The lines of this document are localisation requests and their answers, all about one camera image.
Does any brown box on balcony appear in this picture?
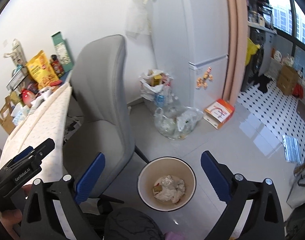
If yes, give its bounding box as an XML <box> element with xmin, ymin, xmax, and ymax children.
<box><xmin>277</xmin><ymin>65</ymin><xmax>299</xmax><ymax>95</ymax></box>

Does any white bag of trash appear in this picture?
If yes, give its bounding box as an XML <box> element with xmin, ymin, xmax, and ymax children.
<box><xmin>139</xmin><ymin>69</ymin><xmax>173</xmax><ymax>108</ymax></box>

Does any black wire basket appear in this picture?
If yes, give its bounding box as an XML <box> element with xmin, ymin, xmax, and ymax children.
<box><xmin>6</xmin><ymin>67</ymin><xmax>29</xmax><ymax>92</ymax></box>

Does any orange white carton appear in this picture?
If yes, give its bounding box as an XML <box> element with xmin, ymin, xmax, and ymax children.
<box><xmin>203</xmin><ymin>99</ymin><xmax>235</xmax><ymax>129</ymax></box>

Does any white game controller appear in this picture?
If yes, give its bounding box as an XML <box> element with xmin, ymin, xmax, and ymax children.
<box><xmin>31</xmin><ymin>89</ymin><xmax>52</xmax><ymax>108</ymax></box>

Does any grey upholstered chair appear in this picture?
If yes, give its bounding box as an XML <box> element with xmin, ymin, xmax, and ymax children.
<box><xmin>63</xmin><ymin>35</ymin><xmax>149</xmax><ymax>198</ymax></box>

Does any white refrigerator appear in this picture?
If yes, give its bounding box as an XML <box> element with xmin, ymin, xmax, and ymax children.
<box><xmin>146</xmin><ymin>0</ymin><xmax>229</xmax><ymax>110</ymax></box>

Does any blue tissue box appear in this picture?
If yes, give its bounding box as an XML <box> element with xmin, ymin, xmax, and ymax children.
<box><xmin>11</xmin><ymin>103</ymin><xmax>30</xmax><ymax>126</ymax></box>

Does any white tote bag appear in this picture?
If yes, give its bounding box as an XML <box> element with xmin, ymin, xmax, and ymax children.
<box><xmin>3</xmin><ymin>38</ymin><xmax>27</xmax><ymax>67</ymax></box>

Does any person's left hand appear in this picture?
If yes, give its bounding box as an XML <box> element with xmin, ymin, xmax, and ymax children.
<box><xmin>0</xmin><ymin>184</ymin><xmax>32</xmax><ymax>239</ymax></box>

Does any clear plastic trash bag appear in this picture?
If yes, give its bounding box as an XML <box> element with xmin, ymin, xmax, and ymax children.
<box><xmin>153</xmin><ymin>107</ymin><xmax>203</xmax><ymax>140</ymax></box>

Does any dotted cream tablecloth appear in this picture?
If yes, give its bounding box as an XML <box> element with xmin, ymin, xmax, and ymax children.
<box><xmin>0</xmin><ymin>83</ymin><xmax>72</xmax><ymax>184</ymax></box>

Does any mesh bag on fridge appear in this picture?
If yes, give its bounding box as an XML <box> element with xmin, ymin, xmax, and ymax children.
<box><xmin>125</xmin><ymin>0</ymin><xmax>151</xmax><ymax>40</ymax></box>

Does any round white trash bin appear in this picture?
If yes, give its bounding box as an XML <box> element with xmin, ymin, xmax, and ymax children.
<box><xmin>137</xmin><ymin>157</ymin><xmax>197</xmax><ymax>212</ymax></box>

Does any red sauce bottle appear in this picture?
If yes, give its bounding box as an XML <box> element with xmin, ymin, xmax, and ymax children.
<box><xmin>49</xmin><ymin>54</ymin><xmax>65</xmax><ymax>78</ymax></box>

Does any yellow snack bag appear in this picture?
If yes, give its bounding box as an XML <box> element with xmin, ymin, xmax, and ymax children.
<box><xmin>26</xmin><ymin>50</ymin><xmax>59</xmax><ymax>90</ymax></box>

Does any white tissue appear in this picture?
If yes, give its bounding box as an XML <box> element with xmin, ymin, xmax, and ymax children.
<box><xmin>152</xmin><ymin>175</ymin><xmax>186</xmax><ymax>204</ymax></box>

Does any brown cardboard box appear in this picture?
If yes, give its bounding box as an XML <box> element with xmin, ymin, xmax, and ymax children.
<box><xmin>0</xmin><ymin>96</ymin><xmax>15</xmax><ymax>135</ymax></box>

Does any green tall box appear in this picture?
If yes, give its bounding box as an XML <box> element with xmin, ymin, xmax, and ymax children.
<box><xmin>52</xmin><ymin>31</ymin><xmax>74</xmax><ymax>72</ymax></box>

